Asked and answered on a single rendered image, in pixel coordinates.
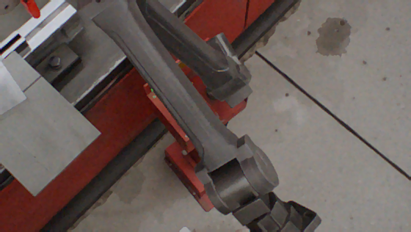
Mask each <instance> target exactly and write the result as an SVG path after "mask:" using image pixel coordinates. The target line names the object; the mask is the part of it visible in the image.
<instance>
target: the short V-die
mask: <svg viewBox="0 0 411 232"><path fill-rule="evenodd" d="M27 46H29V44H28V43H27V41H26V39H25V38H24V37H22V36H21V35H20V34H19V33H18V32H17V31H16V30H15V31H14V32H13V33H12V34H11V35H10V36H9V37H8V38H7V39H5V40H4V41H3V43H0V56H2V57H3V58H7V57H8V56H9V55H10V54H11V53H12V52H13V51H15V52H16V53H17V54H20V53H21V52H22V51H23V50H24V49H25V48H26V47H27Z"/></svg>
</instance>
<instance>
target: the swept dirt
mask: <svg viewBox="0 0 411 232"><path fill-rule="evenodd" d="M301 1H302V0H299V1H298V2H297V3H296V4H295V5H294V6H293V7H292V8H291V9H290V10H289V11H288V12H287V13H286V14H285V15H284V16H283V17H282V18H281V19H280V20H279V21H278V22H277V23H276V24H275V25H274V26H273V27H272V28H271V29H270V30H269V31H268V32H267V33H266V34H265V35H264V36H263V37H262V38H261V39H260V40H259V41H258V42H257V43H255V45H254V46H253V47H251V48H250V50H249V51H247V52H246V54H245V55H244V56H243V57H242V58H241V59H240V60H239V61H240V63H245V62H246V60H247V59H249V58H250V57H251V56H253V55H254V54H255V51H256V50H257V49H258V48H260V47H264V46H266V45H267V43H268V40H269V38H270V37H271V36H272V35H273V34H274V33H275V31H276V25H277V24H278V23H280V22H282V21H285V20H288V18H289V17H290V15H293V14H294V13H295V12H296V11H297V10H298V9H299V4H300V2H301ZM168 132H169V131H168ZM168 132H167V133H168ZM167 133H165V135H164V136H163V137H161V139H160V140H159V141H157V143H156V144H155V145H153V147H152V148H151V149H148V151H147V152H146V153H145V154H144V155H143V156H142V157H141V158H140V159H139V160H138V161H137V162H136V163H135V164H134V165H133V166H131V168H130V169H129V170H127V172H126V173H125V174H124V175H123V176H122V177H121V178H120V179H118V181H117V182H116V183H115V184H113V186H112V187H111V188H109V190H108V191H107V192H105V193H104V195H103V196H102V197H100V198H99V200H98V201H97V202H95V204H94V205H93V206H92V207H90V209H89V210H88V211H86V212H85V213H84V214H83V215H82V216H81V217H79V219H78V220H77V221H76V222H74V224H73V225H72V226H71V227H69V228H68V230H67V231H66V232H70V231H73V229H74V228H76V226H78V225H79V223H80V222H81V221H82V220H83V219H84V218H86V217H87V216H89V214H90V213H91V212H92V211H93V210H94V209H95V208H97V207H99V206H102V205H103V204H104V203H105V202H106V201H107V200H108V198H109V196H110V195H111V194H112V193H113V192H114V191H115V190H116V188H117V185H118V183H119V182H120V180H121V179H123V178H124V177H126V176H127V175H128V174H129V173H130V172H131V171H132V170H133V169H134V168H135V167H136V166H138V165H139V164H140V162H142V160H143V159H144V157H145V155H146V154H147V153H149V152H150V151H151V150H153V149H154V148H155V147H156V146H157V144H158V143H159V142H161V141H162V140H163V139H164V138H165V137H166V135H167Z"/></svg>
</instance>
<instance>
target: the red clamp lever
mask: <svg viewBox="0 0 411 232"><path fill-rule="evenodd" d="M21 3H22V5H23V6H24V7H25V8H26V10H27V12H28V13H29V14H30V15H31V16H32V17H33V18H35V19H36V18H40V16H41V14H40V11H39V8H38V6H37V4H36V3H35V2H34V1H33V0H21Z"/></svg>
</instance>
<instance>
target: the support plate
mask: <svg viewBox="0 0 411 232"><path fill-rule="evenodd" d="M2 63H3V64H4V66H5V68H6V69H7V71H8V72H9V73H10V75H11V76H12V78H13V79H14V80H15V81H16V83H17V84H18V86H19V87H20V89H21V90H23V91H24V90H25V89H26V88H27V87H28V86H29V85H30V84H31V83H32V82H33V81H35V80H36V79H37V78H38V77H39V76H40V74H39V73H38V72H37V71H36V70H35V69H34V68H33V67H32V66H30V65H29V64H28V63H27V62H26V61H25V60H24V59H22V57H21V56H20V55H19V54H17V53H16V52H15V51H13V52H12V53H11V54H10V55H9V56H8V57H7V58H5V59H4V60H3V61H2ZM23 94H24V95H25V96H26V98H27V99H29V104H27V105H25V106H24V107H23V108H20V109H19V110H18V111H16V112H13V113H12V114H11V115H10V116H8V117H6V118H4V119H3V120H2V121H0V162H1V163H2V164H3V165H4V166H5V167H6V168H7V170H8V171H10V173H11V174H12V175H14V176H15V178H16V179H17V180H19V181H20V182H21V184H23V185H24V186H25V187H26V189H28V190H29V191H30V192H31V194H32V195H33V196H34V197H37V196H38V195H39V194H40V193H41V192H42V191H43V190H44V189H45V188H46V187H47V186H48V185H49V184H50V183H51V182H53V180H54V179H55V178H57V177H58V175H59V174H60V173H62V172H63V170H64V169H65V168H67V167H68V165H70V164H72V163H73V161H74V160H75V159H77V158H78V157H79V155H81V154H82V153H83V151H85V150H86V149H87V148H88V147H89V146H91V144H92V143H93V142H94V141H96V140H97V138H98V137H99V136H100V135H101V132H100V131H99V130H98V129H97V128H96V127H94V125H93V124H91V123H90V122H89V121H88V120H87V119H86V118H85V117H84V116H83V115H82V114H81V113H80V112H79V111H78V110H77V109H75V108H74V106H73V105H72V104H70V103H69V102H68V101H67V100H65V98H64V97H63V96H62V95H60V94H59V92H58V91H56V90H55V89H54V87H52V86H51V85H50V84H49V83H48V82H47V81H46V80H45V79H44V78H43V77H41V78H39V80H38V81H36V82H35V83H34V84H33V85H32V86H31V87H30V88H29V89H28V90H26V91H25V92H24V93H23Z"/></svg>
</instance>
